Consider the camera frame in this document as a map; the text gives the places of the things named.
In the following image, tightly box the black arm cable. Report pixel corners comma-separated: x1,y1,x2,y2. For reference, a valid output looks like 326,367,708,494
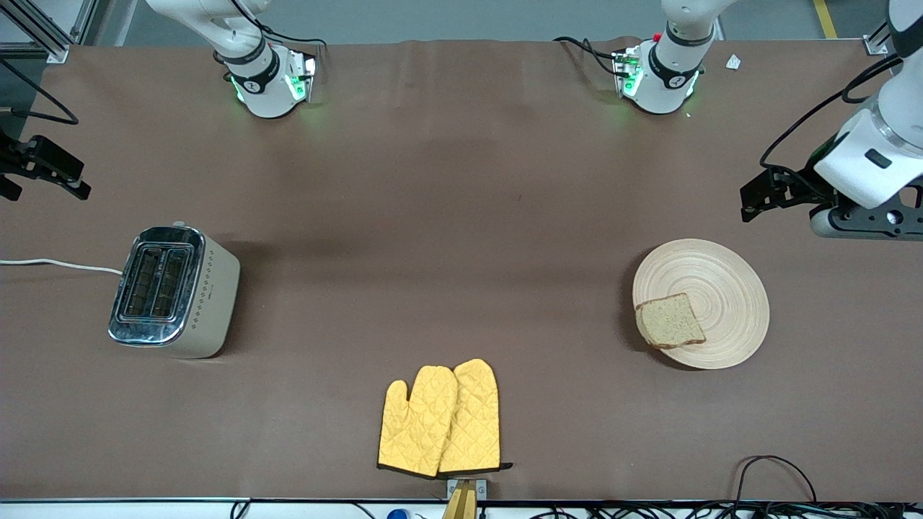
759,53,904,171
0,58,79,125

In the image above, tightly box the brown toast slice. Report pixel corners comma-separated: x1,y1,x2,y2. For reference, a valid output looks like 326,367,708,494
635,293,707,350

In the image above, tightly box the round wooden plate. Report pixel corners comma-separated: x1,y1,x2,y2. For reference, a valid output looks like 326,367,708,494
632,239,771,371

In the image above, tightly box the metal bracket with wooden stick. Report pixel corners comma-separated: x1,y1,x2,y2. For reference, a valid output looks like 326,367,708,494
441,479,488,519

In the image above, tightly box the aluminium frame profile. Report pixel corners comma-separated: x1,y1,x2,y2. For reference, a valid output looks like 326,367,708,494
862,20,895,56
0,0,100,64

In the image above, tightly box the black red cable loop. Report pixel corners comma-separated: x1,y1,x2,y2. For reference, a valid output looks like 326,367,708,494
732,455,819,505

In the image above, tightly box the silver beige toaster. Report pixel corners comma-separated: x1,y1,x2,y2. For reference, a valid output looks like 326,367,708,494
108,222,241,359

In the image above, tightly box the yellow quilted oven mitt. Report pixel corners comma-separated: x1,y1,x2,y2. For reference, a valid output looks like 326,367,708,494
438,358,513,475
377,365,459,478

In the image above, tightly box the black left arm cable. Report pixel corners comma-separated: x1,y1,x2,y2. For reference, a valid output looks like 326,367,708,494
759,53,904,171

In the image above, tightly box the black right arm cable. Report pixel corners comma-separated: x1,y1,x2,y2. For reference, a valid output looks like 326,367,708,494
0,58,79,125

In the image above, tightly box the white toaster power cord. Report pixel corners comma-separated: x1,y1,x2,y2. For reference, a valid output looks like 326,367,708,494
0,258,125,276

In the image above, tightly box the black base cable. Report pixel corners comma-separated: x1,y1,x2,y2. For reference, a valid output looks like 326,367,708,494
553,36,622,77
229,0,330,53

